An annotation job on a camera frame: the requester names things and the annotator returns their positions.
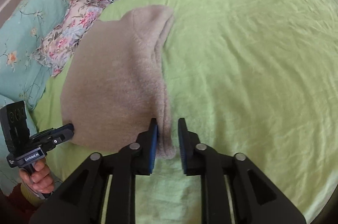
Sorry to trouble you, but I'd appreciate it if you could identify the beige knit sweater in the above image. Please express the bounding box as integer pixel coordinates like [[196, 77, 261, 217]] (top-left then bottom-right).
[[60, 5, 175, 159]]

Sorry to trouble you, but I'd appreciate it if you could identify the left red sleeve forearm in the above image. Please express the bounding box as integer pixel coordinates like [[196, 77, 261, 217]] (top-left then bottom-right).
[[1, 183, 44, 223]]

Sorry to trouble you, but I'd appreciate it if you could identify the teal floral duvet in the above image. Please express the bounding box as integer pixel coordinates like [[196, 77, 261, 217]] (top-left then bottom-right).
[[0, 0, 76, 195]]

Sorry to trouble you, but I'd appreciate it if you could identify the green bed sheet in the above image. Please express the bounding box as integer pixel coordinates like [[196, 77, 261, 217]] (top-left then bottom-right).
[[31, 0, 338, 224]]

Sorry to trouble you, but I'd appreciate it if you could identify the pastel floral pillow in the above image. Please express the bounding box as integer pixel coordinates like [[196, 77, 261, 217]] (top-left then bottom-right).
[[33, 0, 103, 77]]

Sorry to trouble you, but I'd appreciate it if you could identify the left hand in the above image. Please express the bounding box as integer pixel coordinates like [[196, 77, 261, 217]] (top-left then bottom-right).
[[19, 158, 55, 194]]

